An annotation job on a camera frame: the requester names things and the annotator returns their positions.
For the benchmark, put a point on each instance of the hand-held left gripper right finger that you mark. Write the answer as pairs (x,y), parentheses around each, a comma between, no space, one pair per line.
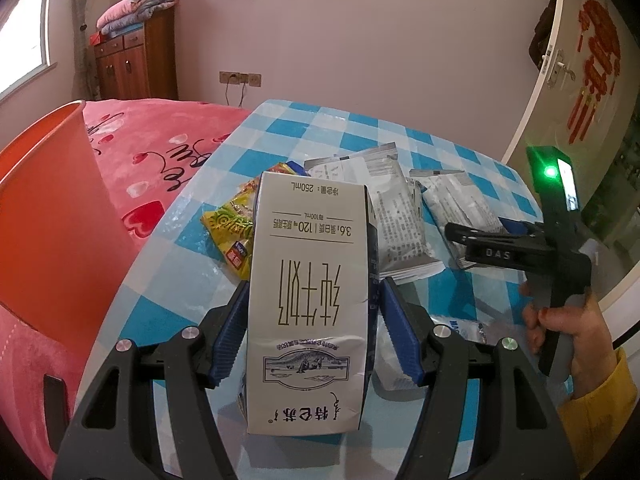
(400,330)

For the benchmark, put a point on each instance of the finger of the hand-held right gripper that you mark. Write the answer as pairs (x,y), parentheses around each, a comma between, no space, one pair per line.
(470,234)
(515,226)

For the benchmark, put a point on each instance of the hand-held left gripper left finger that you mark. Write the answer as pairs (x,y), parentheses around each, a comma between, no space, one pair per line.
(230,335)

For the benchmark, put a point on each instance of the grey printed packet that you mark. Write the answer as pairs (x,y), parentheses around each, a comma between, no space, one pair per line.
(395,225)
(460,205)

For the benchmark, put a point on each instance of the white milk carton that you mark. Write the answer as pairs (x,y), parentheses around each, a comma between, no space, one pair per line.
(305,285)

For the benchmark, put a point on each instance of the orange plastic bin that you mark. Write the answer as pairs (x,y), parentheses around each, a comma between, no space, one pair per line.
(50,235)

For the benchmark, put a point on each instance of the person's right hand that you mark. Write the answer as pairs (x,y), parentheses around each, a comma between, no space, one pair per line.
(590,340)

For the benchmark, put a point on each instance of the white packet with blue print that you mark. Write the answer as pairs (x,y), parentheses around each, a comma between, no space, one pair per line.
(460,327)

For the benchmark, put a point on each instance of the yellow snack packet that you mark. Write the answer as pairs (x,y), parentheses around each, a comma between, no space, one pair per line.
(230,220)

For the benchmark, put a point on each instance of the black rectangular object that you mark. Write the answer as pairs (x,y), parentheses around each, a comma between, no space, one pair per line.
(55,410)

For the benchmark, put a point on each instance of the blue white checkered tablecloth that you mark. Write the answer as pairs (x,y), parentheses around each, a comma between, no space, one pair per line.
(310,130)

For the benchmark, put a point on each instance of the pink heart print bedspread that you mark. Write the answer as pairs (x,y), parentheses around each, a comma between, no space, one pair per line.
(150,160)

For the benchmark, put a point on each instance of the red paper door decoration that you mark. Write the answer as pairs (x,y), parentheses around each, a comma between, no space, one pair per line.
(600,50)

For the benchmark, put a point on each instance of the dark hanging bag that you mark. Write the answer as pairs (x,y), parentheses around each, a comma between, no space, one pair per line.
(542,30)

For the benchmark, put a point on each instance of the brown wooden cabinet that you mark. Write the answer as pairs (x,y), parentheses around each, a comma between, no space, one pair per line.
(135,65)

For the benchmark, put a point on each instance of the grey curtain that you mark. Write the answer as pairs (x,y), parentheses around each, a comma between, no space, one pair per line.
(86,65)

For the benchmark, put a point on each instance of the small red box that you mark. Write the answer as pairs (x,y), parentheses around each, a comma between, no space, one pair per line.
(96,40)

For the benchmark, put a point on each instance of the folded blue cloth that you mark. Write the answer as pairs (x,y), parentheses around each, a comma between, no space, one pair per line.
(120,30)

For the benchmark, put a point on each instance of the folded pink floral blanket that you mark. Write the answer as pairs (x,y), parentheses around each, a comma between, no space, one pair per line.
(140,5)

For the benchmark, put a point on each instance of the window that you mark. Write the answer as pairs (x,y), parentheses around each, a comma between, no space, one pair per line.
(25,35)

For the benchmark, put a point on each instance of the beige wall socket strip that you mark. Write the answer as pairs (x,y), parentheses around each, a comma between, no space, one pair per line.
(240,79)

